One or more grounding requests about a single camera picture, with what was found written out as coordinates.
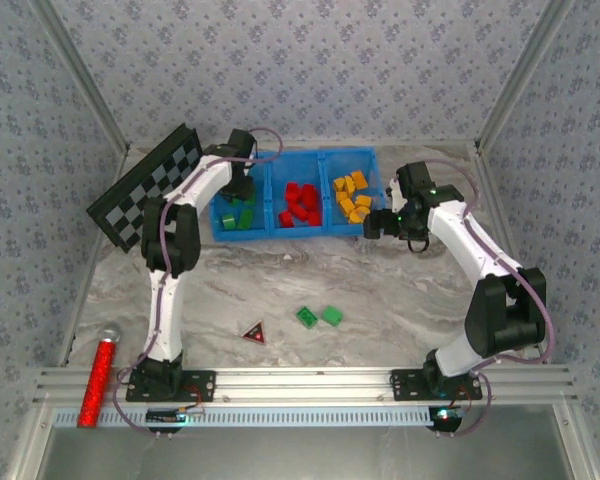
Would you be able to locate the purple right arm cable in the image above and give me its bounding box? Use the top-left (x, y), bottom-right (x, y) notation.
top-left (422, 158), bottom-right (556, 439)

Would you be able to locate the black red triangle sign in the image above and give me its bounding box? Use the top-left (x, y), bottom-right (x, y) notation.
top-left (241, 320), bottom-right (267, 347)

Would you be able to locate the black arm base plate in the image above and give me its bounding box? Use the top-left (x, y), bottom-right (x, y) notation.
top-left (125, 368), bottom-right (217, 403)
top-left (390, 368), bottom-right (484, 401)

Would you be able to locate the red glitter tube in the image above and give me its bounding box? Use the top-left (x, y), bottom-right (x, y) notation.
top-left (77, 325), bottom-right (120, 429)

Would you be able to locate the black grey chessboard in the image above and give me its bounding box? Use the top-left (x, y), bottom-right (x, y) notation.
top-left (86, 123), bottom-right (204, 254)

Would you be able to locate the blue plastic bin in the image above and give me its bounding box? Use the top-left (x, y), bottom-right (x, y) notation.
top-left (322, 146), bottom-right (389, 236)
top-left (208, 152), bottom-right (274, 245)
top-left (267, 149), bottom-right (331, 240)

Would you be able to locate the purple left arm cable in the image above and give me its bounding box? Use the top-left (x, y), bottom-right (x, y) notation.
top-left (112, 127), bottom-right (285, 441)

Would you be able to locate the grey slotted cable tray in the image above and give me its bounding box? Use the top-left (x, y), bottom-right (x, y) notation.
top-left (52, 405), bottom-right (434, 430)

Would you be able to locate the aluminium frame post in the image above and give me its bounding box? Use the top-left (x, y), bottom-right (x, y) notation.
top-left (474, 0), bottom-right (579, 154)
top-left (29, 0), bottom-right (131, 154)

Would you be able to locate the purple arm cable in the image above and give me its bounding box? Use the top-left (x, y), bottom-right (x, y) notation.
top-left (422, 158), bottom-right (556, 439)
top-left (112, 127), bottom-right (285, 441)

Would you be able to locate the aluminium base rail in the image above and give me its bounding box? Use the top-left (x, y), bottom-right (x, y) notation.
top-left (33, 364), bottom-right (579, 407)

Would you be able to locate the small electronics board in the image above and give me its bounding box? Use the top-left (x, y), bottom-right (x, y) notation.
top-left (428, 405), bottom-right (464, 434)
top-left (146, 405), bottom-right (205, 426)

